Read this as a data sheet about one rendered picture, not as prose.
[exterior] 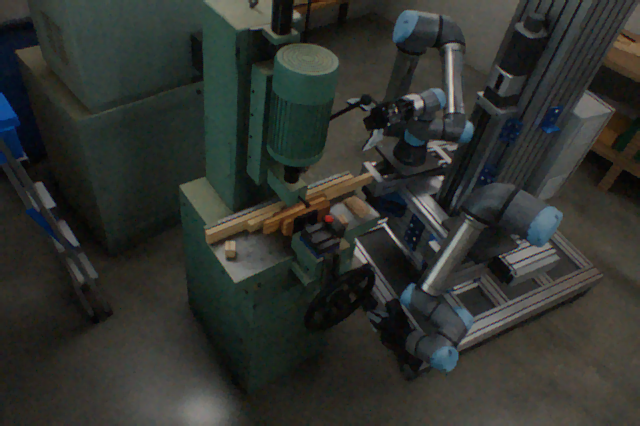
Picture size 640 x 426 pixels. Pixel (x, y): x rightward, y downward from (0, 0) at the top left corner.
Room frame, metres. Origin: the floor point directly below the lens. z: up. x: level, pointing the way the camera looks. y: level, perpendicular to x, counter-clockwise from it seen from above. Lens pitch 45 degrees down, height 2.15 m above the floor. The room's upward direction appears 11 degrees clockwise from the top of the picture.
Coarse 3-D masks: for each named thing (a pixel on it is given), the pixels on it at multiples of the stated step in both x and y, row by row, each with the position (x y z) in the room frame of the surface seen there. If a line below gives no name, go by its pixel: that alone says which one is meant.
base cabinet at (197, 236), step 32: (192, 224) 1.27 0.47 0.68; (192, 256) 1.28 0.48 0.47; (192, 288) 1.29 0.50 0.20; (224, 288) 1.08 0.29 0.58; (320, 288) 1.14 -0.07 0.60; (224, 320) 1.08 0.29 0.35; (256, 320) 0.94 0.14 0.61; (288, 320) 1.05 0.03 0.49; (224, 352) 1.08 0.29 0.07; (256, 352) 0.95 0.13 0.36; (288, 352) 1.07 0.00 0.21; (256, 384) 0.97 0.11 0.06
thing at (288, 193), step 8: (272, 168) 1.24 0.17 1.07; (280, 168) 1.25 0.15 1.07; (272, 176) 1.22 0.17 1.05; (280, 176) 1.21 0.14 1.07; (272, 184) 1.22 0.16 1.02; (280, 184) 1.19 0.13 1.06; (288, 184) 1.18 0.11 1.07; (296, 184) 1.19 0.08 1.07; (304, 184) 1.19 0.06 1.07; (280, 192) 1.18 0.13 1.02; (288, 192) 1.15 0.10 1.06; (296, 192) 1.16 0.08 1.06; (304, 192) 1.19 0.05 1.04; (288, 200) 1.15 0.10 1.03; (296, 200) 1.17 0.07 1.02; (304, 200) 1.19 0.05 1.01
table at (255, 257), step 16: (352, 192) 1.39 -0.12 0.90; (336, 208) 1.29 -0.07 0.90; (352, 224) 1.22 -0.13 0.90; (368, 224) 1.26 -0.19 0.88; (224, 240) 1.04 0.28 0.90; (240, 240) 1.05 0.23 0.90; (256, 240) 1.07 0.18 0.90; (272, 240) 1.08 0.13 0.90; (288, 240) 1.09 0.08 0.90; (224, 256) 0.97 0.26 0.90; (240, 256) 0.99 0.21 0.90; (256, 256) 1.00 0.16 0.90; (272, 256) 1.01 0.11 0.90; (288, 256) 1.02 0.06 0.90; (224, 272) 0.93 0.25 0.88; (240, 272) 0.92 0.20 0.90; (256, 272) 0.94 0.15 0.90; (272, 272) 0.98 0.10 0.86; (304, 272) 1.00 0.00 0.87; (240, 288) 0.89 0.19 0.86
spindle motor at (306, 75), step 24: (288, 48) 1.24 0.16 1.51; (312, 48) 1.26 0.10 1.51; (288, 72) 1.13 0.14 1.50; (312, 72) 1.14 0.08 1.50; (336, 72) 1.18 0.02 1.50; (288, 96) 1.12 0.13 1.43; (312, 96) 1.12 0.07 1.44; (288, 120) 1.12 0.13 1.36; (312, 120) 1.13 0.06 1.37; (288, 144) 1.12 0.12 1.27; (312, 144) 1.14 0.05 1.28
